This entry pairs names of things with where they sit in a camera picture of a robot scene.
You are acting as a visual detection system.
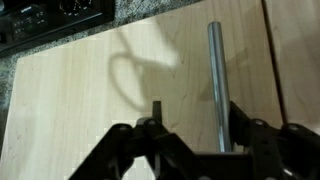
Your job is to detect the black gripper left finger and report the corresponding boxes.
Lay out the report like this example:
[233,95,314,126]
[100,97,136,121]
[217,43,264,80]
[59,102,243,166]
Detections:
[152,101,162,121]

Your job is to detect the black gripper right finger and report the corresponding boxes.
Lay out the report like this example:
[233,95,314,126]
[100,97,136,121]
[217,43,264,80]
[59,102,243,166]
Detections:
[229,101,255,154]

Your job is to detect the silver cabinet door handle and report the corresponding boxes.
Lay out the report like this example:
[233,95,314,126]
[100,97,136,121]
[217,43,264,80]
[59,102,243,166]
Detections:
[208,22,233,152]

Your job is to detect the cabinet wooden door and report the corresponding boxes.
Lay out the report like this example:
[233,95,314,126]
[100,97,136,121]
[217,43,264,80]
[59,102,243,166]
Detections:
[263,0,320,133]
[0,0,282,180]

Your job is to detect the black stove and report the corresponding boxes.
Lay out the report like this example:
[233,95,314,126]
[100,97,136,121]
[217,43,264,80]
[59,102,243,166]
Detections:
[0,0,115,58]

